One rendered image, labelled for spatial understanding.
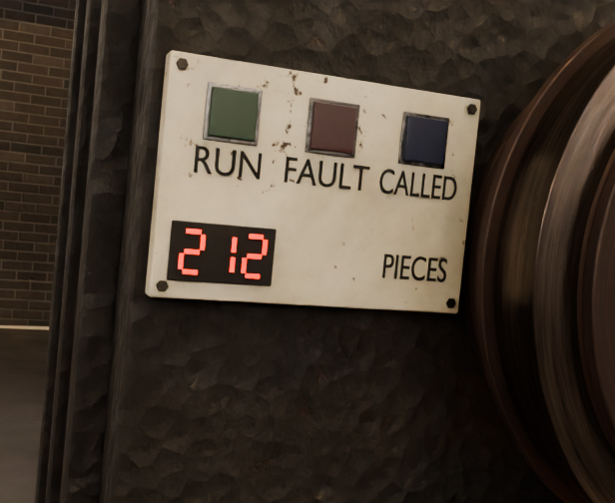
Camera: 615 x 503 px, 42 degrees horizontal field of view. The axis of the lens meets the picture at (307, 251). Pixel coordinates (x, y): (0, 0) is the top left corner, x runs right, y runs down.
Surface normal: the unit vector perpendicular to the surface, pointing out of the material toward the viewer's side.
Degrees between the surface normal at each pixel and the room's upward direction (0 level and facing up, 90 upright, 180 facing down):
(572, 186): 90
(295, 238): 90
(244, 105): 90
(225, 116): 90
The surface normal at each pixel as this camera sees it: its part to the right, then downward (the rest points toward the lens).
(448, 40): 0.34, 0.08
